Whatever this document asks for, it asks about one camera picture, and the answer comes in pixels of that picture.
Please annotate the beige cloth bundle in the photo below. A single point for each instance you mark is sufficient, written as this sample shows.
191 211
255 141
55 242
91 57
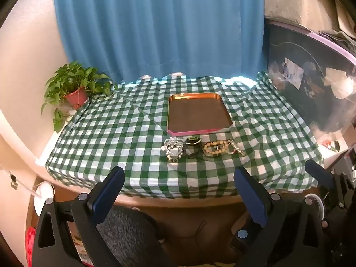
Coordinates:
300 0

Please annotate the potted green plant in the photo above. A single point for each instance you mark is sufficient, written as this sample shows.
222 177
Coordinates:
73 89

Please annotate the red cloth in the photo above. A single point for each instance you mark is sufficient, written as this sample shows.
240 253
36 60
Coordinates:
30 244

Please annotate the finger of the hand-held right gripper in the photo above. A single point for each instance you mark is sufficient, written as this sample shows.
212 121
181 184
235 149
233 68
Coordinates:
319 172

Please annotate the grey seat cushion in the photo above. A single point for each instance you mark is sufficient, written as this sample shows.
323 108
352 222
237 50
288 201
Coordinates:
128 230

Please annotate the orange metal tray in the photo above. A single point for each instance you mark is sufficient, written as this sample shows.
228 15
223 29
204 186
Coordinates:
197 114

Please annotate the green checkered tablecloth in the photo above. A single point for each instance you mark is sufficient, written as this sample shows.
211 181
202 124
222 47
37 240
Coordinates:
111 144

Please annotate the floral printed card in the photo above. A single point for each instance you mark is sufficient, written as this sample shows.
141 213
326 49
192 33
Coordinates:
333 144

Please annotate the blue curtain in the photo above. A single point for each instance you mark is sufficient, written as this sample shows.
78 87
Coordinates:
161 25

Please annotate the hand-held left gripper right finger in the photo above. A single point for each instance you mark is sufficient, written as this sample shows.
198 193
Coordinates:
250 194

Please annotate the dark green bangle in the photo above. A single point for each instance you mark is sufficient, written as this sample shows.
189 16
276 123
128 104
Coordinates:
193 140

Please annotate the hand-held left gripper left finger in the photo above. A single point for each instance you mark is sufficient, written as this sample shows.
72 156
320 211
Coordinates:
111 192

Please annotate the white round device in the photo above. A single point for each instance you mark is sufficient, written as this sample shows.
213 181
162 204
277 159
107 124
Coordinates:
44 193

